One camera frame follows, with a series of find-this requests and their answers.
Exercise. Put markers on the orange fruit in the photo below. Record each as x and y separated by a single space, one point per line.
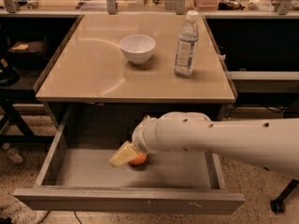
141 158

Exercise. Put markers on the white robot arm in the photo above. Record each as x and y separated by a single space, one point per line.
267 143

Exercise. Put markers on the open grey top drawer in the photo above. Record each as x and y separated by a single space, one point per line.
77 175

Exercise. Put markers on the clear plastic water bottle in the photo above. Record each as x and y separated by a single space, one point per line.
187 41

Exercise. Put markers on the grey cabinet with glossy top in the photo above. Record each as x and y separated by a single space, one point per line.
92 69

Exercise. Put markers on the black side table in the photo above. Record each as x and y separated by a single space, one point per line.
22 62

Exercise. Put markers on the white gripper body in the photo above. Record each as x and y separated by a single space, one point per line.
138 136

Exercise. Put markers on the black office chair base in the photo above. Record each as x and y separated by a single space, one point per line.
277 205

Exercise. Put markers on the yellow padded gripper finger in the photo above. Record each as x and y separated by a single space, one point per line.
127 152

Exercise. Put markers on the small bottle on floor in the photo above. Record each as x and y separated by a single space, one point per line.
13 153

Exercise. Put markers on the white bowl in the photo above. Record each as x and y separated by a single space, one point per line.
137 49

